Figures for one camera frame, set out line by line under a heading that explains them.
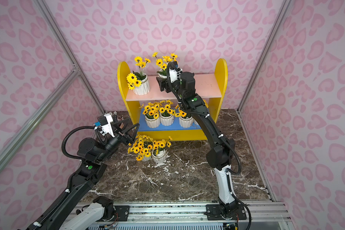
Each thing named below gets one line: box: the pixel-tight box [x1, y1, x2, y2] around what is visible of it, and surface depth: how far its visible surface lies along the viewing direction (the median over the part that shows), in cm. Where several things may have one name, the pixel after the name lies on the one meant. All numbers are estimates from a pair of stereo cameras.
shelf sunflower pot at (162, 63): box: [151, 51, 179, 79], surface depth 68 cm
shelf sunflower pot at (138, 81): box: [126, 56, 151, 96], surface depth 70 cm
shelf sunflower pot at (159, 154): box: [151, 136, 173, 168], surface depth 88 cm
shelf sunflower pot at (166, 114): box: [159, 99, 176, 127], surface depth 89 cm
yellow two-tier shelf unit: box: [117, 58, 229, 141], surface depth 77 cm
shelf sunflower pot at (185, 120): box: [174, 103, 194, 128], surface depth 89 cm
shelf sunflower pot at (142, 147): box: [127, 134, 154, 162], surface depth 85 cm
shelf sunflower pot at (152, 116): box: [142, 102, 162, 129], surface depth 85 cm
